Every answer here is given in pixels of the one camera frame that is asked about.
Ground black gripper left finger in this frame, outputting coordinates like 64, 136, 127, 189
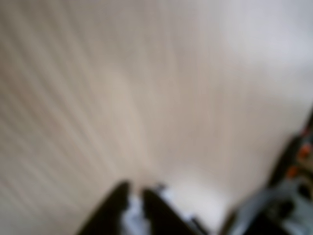
77, 180, 132, 235

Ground white cube stacked-diamond glyph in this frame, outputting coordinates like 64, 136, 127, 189
121, 182, 205, 235

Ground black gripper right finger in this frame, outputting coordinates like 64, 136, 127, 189
141, 188, 199, 235

